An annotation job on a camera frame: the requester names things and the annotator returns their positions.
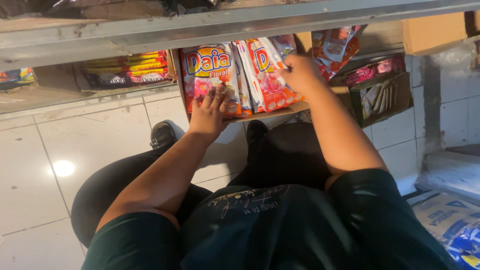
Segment orange pink flower detergent packet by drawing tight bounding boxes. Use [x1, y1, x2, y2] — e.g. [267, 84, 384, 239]
[245, 38, 305, 113]

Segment person's black right shoe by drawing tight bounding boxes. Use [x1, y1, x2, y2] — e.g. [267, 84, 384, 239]
[245, 120, 269, 148]

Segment person's black shoe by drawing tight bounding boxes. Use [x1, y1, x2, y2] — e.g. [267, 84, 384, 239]
[150, 121, 178, 150]
[245, 120, 269, 148]

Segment colourful snack packets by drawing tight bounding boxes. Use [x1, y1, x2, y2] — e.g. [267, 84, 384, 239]
[0, 67, 37, 91]

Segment brown cardboard packet box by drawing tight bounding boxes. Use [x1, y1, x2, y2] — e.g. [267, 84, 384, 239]
[170, 31, 315, 124]

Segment person's black trousers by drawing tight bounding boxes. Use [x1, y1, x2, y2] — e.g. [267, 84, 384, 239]
[70, 122, 332, 249]

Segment blue white printed sack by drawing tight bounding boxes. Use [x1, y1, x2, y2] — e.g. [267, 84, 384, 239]
[412, 191, 480, 270]

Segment narrow white detergent packet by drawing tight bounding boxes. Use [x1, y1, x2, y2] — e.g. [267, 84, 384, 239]
[232, 42, 253, 117]

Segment box of yellow softener sachets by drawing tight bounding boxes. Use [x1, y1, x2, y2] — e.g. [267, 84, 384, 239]
[80, 50, 176, 91]

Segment person's left hand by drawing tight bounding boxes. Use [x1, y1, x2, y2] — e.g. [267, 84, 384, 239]
[188, 83, 235, 134]

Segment person's right hand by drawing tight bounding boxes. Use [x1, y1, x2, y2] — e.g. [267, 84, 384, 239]
[279, 54, 328, 99]

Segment grey metal shelf rack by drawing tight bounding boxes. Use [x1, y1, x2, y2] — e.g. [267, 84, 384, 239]
[0, 0, 480, 115]

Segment person's black left shoe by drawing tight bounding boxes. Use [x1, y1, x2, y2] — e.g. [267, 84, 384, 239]
[150, 121, 178, 150]

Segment cardboard box of beige sachets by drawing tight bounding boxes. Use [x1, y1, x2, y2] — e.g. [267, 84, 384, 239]
[349, 72, 414, 129]

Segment pink sachet strip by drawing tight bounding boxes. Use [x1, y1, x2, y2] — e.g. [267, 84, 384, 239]
[346, 55, 406, 88]

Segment person's dark green shirt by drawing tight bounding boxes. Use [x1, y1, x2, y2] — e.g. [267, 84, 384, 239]
[80, 169, 463, 270]

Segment white orange detergent packet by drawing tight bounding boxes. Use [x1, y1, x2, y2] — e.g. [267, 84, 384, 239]
[259, 35, 298, 73]

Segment clear plastic bag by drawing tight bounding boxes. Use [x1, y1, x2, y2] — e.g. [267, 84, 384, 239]
[430, 40, 478, 69]

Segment red sachet strip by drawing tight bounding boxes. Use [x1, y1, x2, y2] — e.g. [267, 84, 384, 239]
[311, 25, 361, 82]

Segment large orange floral detergent packet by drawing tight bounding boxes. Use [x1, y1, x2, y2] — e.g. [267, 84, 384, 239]
[181, 43, 242, 118]

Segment plain brown cardboard box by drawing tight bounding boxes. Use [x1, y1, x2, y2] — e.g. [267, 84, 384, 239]
[402, 12, 468, 57]

